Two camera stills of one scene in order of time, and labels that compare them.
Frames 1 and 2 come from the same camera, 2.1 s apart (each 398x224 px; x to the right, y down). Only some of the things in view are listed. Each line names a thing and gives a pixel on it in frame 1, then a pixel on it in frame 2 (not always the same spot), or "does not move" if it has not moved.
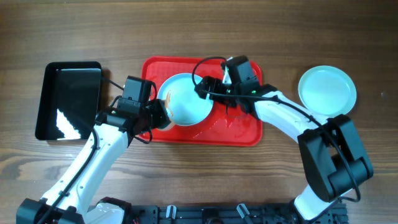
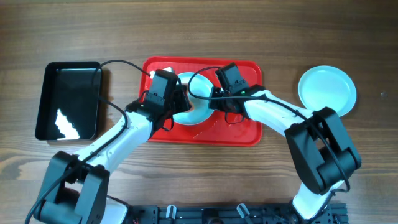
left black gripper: [160, 115] -> [181, 98]
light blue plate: [327, 91] does not move
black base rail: [227, 214] does not move
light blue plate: [188, 108] does not move
